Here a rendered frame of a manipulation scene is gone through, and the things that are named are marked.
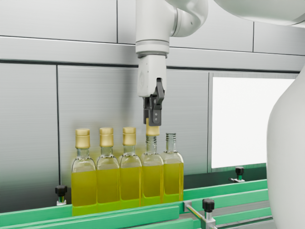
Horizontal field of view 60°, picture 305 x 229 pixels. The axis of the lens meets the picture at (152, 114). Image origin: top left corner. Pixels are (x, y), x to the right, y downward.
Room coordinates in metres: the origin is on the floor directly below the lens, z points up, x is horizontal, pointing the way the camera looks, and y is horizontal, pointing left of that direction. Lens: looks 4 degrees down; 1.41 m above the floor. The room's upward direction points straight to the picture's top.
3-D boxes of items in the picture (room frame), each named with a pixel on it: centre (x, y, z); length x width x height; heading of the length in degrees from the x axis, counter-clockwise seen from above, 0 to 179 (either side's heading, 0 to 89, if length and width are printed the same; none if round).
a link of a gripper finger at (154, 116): (0.64, -0.01, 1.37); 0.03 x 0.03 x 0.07; 19
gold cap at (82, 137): (0.63, 0.17, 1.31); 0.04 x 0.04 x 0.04
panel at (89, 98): (0.89, -0.16, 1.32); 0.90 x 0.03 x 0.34; 109
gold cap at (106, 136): (0.65, 0.11, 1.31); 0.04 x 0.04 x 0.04
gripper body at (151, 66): (0.67, 0.00, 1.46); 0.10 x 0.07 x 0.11; 19
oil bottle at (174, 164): (0.71, -0.05, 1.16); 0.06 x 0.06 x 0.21; 20
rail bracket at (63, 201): (0.69, 0.24, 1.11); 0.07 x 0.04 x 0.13; 19
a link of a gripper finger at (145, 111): (0.70, 0.01, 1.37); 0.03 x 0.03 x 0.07; 19
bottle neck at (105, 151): (0.65, 0.11, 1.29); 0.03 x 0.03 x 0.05
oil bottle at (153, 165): (0.68, 0.00, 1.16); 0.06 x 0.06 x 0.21; 19
